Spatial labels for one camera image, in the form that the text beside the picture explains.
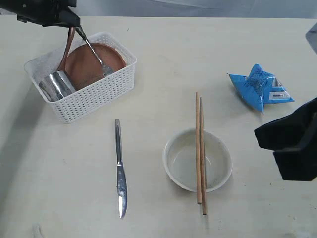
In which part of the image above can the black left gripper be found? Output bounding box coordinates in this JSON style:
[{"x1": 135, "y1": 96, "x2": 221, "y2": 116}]
[{"x1": 0, "y1": 0, "x2": 81, "y2": 28}]

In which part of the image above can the blue snack bag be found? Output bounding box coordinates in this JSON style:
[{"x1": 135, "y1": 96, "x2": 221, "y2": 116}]
[{"x1": 229, "y1": 64, "x2": 294, "y2": 113}]

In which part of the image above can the wooden handled metal scoop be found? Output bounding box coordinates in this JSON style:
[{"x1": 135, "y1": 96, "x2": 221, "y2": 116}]
[{"x1": 39, "y1": 27, "x2": 75, "y2": 102}]

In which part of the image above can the wooden chopstick back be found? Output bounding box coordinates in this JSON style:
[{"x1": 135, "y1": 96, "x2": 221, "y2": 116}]
[{"x1": 199, "y1": 97, "x2": 208, "y2": 215}]

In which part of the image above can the white ceramic bowl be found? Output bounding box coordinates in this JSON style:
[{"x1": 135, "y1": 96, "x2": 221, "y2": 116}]
[{"x1": 162, "y1": 127, "x2": 233, "y2": 193}]

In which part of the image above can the silver table knife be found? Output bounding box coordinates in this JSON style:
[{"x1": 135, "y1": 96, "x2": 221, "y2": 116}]
[{"x1": 115, "y1": 119, "x2": 128, "y2": 219}]

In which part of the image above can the brown round plate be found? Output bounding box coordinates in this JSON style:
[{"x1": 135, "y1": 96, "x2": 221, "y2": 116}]
[{"x1": 65, "y1": 43, "x2": 126, "y2": 91}]

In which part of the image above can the silver fork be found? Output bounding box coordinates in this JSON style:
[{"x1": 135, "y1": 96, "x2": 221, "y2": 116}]
[{"x1": 75, "y1": 26, "x2": 113, "y2": 77}]

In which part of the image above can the white perforated plastic basket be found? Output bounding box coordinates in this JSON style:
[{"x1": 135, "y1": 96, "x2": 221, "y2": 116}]
[{"x1": 24, "y1": 32, "x2": 137, "y2": 123}]

